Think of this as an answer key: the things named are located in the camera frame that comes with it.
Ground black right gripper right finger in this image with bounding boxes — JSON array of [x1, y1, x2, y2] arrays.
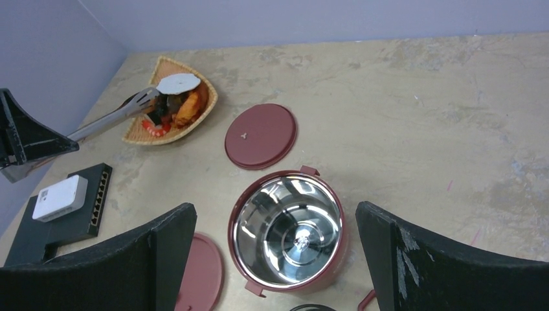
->
[[355, 201, 548, 310]]

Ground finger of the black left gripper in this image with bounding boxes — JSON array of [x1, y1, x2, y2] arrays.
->
[[1, 88, 80, 168]]

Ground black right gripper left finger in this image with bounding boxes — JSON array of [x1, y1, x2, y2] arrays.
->
[[1, 203, 197, 310]]

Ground steel food tongs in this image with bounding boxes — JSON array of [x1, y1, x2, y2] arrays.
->
[[1, 87, 160, 183]]

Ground black spiky sea cucumber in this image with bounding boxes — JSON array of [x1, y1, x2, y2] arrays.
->
[[147, 95, 170, 126]]

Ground white small device box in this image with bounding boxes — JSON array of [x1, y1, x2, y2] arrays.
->
[[32, 175, 88, 222]]

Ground dark red steel lunch pot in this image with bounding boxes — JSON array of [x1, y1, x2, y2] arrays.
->
[[227, 165, 349, 297]]

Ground glass lid with red clasp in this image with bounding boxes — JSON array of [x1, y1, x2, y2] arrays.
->
[[290, 290, 377, 311]]

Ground woven bamboo basket tray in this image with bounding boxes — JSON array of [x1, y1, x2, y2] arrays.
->
[[122, 56, 218, 145]]

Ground red white shrimp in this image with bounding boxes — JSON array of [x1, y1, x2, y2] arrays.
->
[[141, 120, 171, 137]]

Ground white round rice cracker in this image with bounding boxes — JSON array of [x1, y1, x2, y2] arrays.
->
[[156, 73, 201, 95]]

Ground orange fried cutlet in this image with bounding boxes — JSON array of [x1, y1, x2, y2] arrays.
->
[[172, 91, 202, 128]]

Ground dark red round lid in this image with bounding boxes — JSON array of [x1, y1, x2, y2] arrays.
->
[[224, 103, 298, 170]]

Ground black network switch box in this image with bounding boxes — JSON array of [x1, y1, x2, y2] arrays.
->
[[5, 163, 113, 266]]

